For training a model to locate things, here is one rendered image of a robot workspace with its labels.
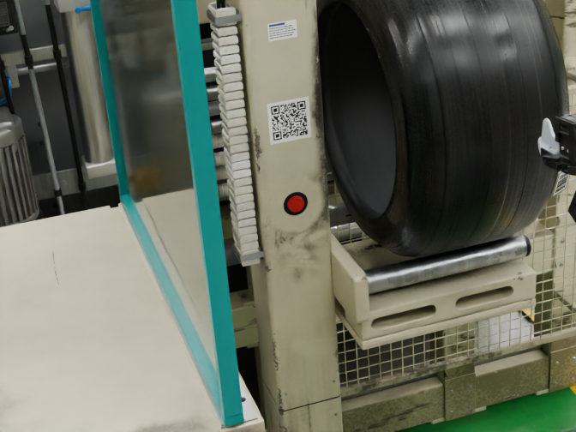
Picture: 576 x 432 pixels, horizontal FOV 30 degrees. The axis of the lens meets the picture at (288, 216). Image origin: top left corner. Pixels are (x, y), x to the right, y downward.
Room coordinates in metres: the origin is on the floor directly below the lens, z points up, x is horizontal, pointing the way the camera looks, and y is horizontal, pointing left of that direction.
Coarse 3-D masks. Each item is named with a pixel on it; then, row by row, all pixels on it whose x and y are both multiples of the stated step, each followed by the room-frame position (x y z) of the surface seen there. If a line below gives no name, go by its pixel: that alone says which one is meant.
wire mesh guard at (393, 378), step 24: (552, 216) 2.34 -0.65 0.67; (528, 264) 2.32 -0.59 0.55; (552, 288) 2.34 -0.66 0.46; (552, 312) 2.34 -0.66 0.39; (456, 336) 2.27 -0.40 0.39; (552, 336) 2.34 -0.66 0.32; (432, 360) 2.25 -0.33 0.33; (456, 360) 2.26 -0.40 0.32; (480, 360) 2.28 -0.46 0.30; (360, 384) 2.19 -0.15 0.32; (384, 384) 2.20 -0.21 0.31
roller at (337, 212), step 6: (336, 204) 1.99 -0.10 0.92; (342, 204) 1.99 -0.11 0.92; (330, 210) 1.97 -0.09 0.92; (336, 210) 1.97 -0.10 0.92; (342, 210) 1.97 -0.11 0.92; (330, 216) 1.96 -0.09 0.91; (336, 216) 1.96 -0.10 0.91; (342, 216) 1.96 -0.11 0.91; (348, 216) 1.97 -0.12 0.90; (330, 222) 1.96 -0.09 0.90; (336, 222) 1.96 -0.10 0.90; (342, 222) 1.96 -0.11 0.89; (348, 222) 1.97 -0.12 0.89; (354, 222) 1.98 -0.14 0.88
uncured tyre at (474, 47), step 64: (320, 0) 2.00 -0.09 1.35; (384, 0) 1.74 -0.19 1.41; (448, 0) 1.71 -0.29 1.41; (512, 0) 1.73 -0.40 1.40; (320, 64) 2.04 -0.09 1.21; (384, 64) 1.69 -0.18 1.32; (448, 64) 1.63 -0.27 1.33; (512, 64) 1.65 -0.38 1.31; (384, 128) 2.11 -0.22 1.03; (448, 128) 1.59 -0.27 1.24; (512, 128) 1.62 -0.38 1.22; (384, 192) 1.99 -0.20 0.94; (448, 192) 1.59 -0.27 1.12; (512, 192) 1.63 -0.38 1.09
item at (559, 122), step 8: (560, 120) 1.44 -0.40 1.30; (568, 120) 1.44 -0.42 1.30; (560, 128) 1.44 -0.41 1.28; (568, 128) 1.42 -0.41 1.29; (560, 136) 1.45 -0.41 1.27; (568, 136) 1.42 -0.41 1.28; (560, 144) 1.45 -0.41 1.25; (568, 144) 1.42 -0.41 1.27; (560, 152) 1.45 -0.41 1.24; (568, 152) 1.42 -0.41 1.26; (568, 160) 1.42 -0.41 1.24; (568, 168) 1.41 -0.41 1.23
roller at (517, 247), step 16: (496, 240) 1.78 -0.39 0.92; (512, 240) 1.78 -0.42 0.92; (528, 240) 1.78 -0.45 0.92; (432, 256) 1.74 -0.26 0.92; (448, 256) 1.74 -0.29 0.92; (464, 256) 1.74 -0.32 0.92; (480, 256) 1.74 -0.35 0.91; (496, 256) 1.75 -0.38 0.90; (512, 256) 1.76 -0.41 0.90; (368, 272) 1.70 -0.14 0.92; (384, 272) 1.70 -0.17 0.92; (400, 272) 1.70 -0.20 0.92; (416, 272) 1.71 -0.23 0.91; (432, 272) 1.71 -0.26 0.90; (448, 272) 1.72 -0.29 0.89; (384, 288) 1.69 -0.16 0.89
